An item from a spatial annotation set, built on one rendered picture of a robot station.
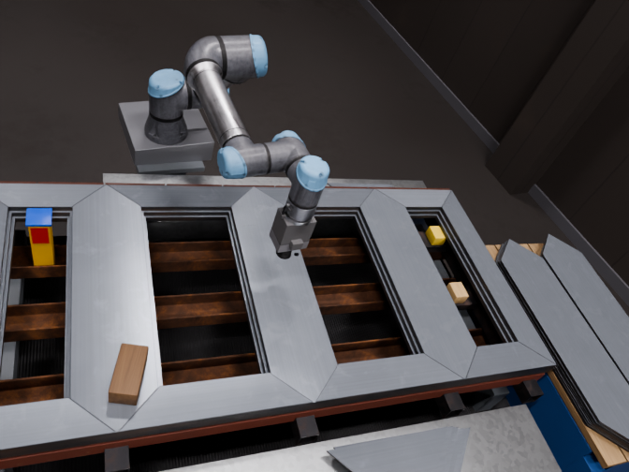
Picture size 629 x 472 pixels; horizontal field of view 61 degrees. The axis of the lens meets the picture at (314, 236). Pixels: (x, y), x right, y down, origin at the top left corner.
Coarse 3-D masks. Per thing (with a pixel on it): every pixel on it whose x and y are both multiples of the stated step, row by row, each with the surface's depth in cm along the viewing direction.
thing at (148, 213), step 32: (448, 224) 189; (0, 288) 126; (384, 288) 163; (480, 288) 173; (0, 320) 121; (256, 320) 139; (0, 352) 117; (256, 352) 135; (416, 352) 149; (64, 384) 117; (160, 384) 123; (448, 384) 144; (224, 416) 119; (256, 416) 124; (32, 448) 105; (64, 448) 109
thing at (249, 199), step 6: (246, 198) 167; (252, 198) 168; (258, 198) 169; (264, 198) 170; (270, 198) 170; (234, 204) 164; (240, 204) 165; (246, 204) 165; (252, 204) 166; (258, 204) 167; (264, 204) 168; (270, 204) 168; (276, 204) 169; (282, 204) 170
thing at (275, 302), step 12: (300, 288) 149; (312, 288) 150; (264, 300) 143; (276, 300) 144; (288, 300) 145; (300, 300) 146; (312, 300) 148; (264, 312) 140; (276, 312) 142; (288, 312) 143; (300, 312) 144; (312, 312) 145
